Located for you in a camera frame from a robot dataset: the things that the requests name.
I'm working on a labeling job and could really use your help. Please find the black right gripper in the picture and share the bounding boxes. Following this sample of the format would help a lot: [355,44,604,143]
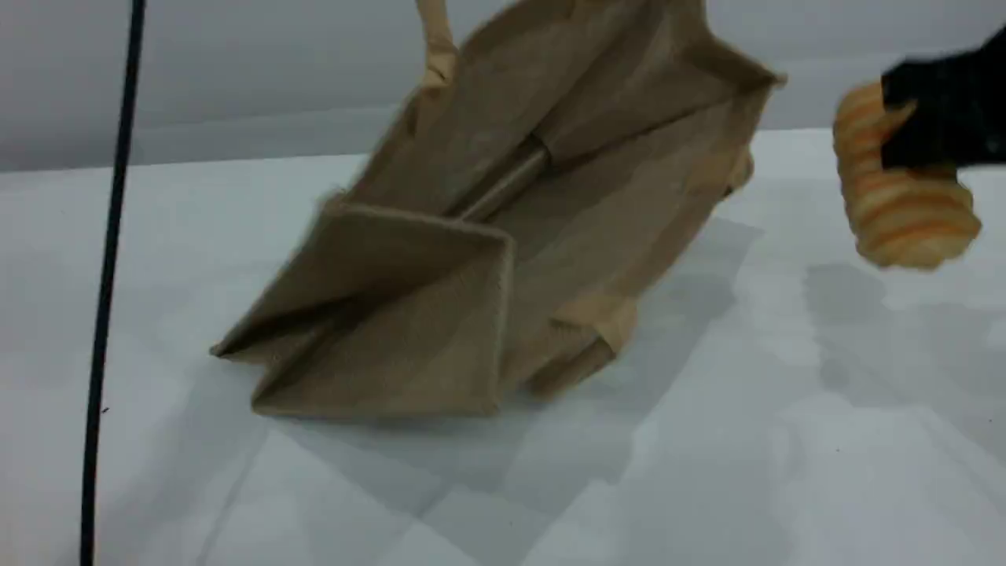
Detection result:
[880,28,1006,171]

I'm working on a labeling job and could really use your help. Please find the long ridged orange bread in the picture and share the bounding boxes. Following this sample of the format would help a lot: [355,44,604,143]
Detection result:
[832,83,983,270]

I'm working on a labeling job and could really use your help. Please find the brown jute tote bag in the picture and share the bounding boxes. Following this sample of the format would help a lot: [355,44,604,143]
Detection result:
[211,0,787,417]

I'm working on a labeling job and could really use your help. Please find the black cable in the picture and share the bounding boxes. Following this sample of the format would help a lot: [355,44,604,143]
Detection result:
[79,0,149,566]

